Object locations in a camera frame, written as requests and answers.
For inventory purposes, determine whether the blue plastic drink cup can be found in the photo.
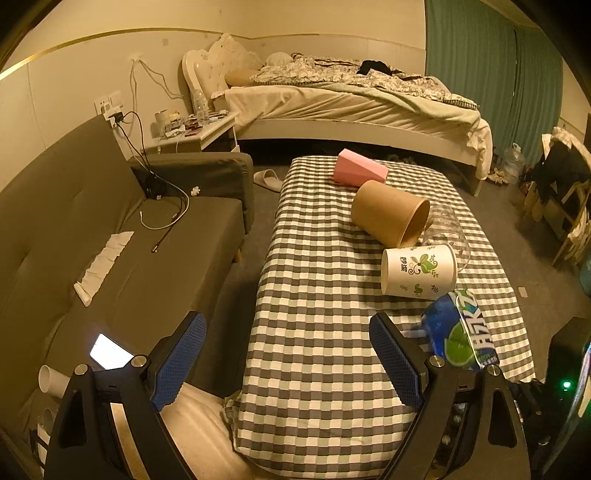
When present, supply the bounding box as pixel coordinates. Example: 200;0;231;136
421;289;500;371

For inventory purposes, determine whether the white plastic cup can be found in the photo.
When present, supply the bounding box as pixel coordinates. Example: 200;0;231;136
38;365;70;399

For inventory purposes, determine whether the white floral paper cup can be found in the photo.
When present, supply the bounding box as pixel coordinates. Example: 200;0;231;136
381;244;459;300

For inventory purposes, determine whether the clear glass cup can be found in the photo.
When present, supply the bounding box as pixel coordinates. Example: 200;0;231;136
420;203;472;272

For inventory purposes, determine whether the brown paper cup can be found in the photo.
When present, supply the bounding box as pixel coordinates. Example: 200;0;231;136
351;180;431;248

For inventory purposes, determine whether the pink faceted cup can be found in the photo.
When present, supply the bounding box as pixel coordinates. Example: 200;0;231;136
332;149;389;187

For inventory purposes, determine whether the lit smartphone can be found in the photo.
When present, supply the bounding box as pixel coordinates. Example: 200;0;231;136
89;334;133;370

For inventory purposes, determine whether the checkered tablecloth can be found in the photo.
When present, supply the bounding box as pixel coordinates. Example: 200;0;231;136
222;155;537;480

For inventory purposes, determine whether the folded white paper strip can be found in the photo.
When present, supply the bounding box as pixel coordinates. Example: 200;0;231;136
73;231;134;307

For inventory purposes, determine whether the grey sofa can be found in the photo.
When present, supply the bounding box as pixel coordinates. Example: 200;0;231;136
1;118;253;437

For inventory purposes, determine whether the wooden chair with clothes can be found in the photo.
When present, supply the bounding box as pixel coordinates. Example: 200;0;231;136
525;126;590;263

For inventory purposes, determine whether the beige slipper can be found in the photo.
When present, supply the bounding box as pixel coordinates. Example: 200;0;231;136
253;169;283;193

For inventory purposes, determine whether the white nightstand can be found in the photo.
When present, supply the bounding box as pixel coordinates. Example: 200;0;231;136
146;112;240;154

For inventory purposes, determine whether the green curtain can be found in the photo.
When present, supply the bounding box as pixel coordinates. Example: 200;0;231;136
425;0;563;165

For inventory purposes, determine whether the white bed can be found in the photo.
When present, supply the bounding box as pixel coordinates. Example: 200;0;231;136
181;34;493;193

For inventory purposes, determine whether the floral blanket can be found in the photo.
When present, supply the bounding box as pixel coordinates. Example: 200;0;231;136
250;53;480;111

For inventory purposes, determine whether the black charging cable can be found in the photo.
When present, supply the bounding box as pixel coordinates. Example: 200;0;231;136
112;110;191;254

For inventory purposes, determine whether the wall power socket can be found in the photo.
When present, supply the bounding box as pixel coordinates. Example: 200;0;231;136
93;90;123;128

